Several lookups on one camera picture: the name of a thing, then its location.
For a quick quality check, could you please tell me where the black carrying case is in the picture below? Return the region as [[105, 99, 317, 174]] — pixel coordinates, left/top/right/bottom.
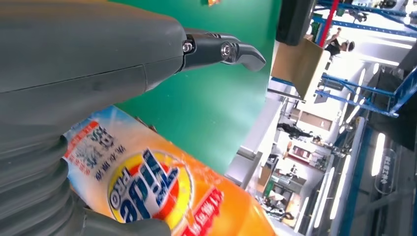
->
[[276, 0, 317, 47]]

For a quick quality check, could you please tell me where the brown cardboard box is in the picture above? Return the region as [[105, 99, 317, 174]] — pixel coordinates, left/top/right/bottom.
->
[[270, 34, 330, 101]]

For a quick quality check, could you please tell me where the person in background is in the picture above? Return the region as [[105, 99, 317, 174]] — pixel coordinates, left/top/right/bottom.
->
[[325, 27, 357, 57]]

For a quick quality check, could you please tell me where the blue metal rack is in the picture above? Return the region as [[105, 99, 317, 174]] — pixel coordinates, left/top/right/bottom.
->
[[311, 0, 417, 118]]

